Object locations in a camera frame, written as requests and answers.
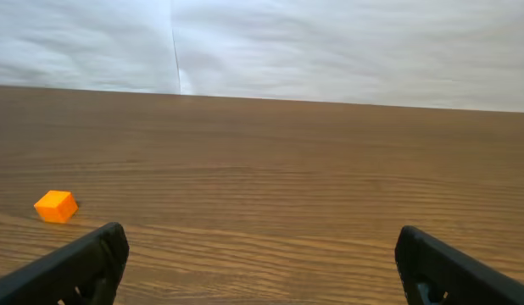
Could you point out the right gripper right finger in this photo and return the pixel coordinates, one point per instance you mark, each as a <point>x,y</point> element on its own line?
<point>465,275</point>

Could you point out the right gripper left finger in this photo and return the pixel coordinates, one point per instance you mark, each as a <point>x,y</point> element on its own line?
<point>41,279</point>

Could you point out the orange cube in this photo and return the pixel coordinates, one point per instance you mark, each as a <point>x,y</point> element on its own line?
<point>54,207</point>

